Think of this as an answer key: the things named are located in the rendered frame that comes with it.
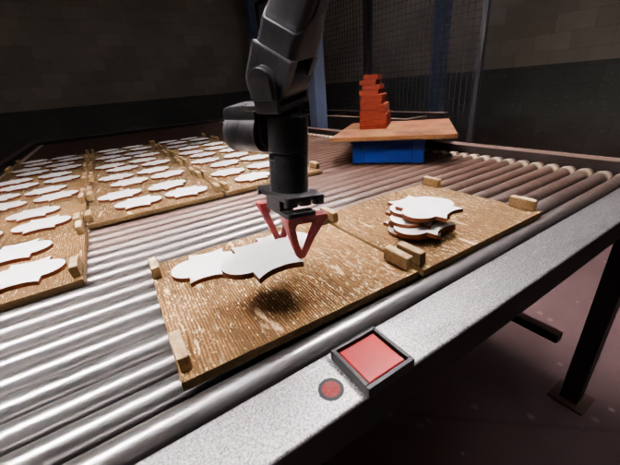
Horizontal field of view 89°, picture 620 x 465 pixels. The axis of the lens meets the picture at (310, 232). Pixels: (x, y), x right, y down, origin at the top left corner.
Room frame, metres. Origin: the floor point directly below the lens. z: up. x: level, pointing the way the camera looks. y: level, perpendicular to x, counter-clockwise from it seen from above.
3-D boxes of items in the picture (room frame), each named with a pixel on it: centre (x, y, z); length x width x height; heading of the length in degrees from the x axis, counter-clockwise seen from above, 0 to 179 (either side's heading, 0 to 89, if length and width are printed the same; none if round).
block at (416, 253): (0.52, -0.19, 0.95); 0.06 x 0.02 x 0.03; 30
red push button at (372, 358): (0.30, -0.06, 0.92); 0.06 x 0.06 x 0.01; 30
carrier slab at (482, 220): (0.73, -0.29, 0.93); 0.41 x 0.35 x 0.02; 120
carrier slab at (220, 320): (0.53, 0.08, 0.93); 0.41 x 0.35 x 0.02; 119
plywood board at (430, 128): (1.55, -0.44, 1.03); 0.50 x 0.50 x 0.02; 70
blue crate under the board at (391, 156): (1.50, -0.41, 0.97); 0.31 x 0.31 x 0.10; 70
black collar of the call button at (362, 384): (0.30, -0.06, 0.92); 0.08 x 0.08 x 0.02; 30
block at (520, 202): (0.71, -0.52, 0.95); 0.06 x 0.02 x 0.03; 30
